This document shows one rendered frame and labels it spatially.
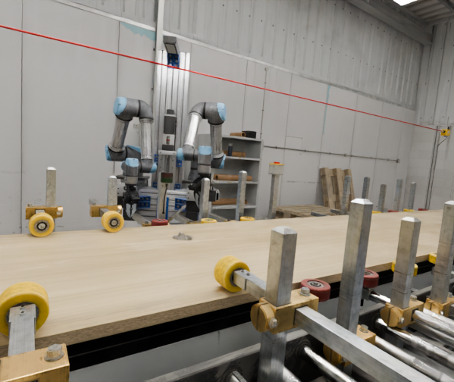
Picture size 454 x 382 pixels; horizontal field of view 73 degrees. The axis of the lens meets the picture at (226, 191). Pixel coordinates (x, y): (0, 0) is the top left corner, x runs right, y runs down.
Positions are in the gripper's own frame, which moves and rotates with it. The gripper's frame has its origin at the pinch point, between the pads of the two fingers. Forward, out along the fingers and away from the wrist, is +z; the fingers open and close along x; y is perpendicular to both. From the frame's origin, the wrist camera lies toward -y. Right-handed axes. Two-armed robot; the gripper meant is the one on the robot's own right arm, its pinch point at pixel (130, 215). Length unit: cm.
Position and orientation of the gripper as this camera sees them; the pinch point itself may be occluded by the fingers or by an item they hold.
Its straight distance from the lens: 201.7
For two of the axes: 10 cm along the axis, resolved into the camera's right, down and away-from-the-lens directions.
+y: -5.3, -1.4, 8.4
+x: -8.4, -0.1, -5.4
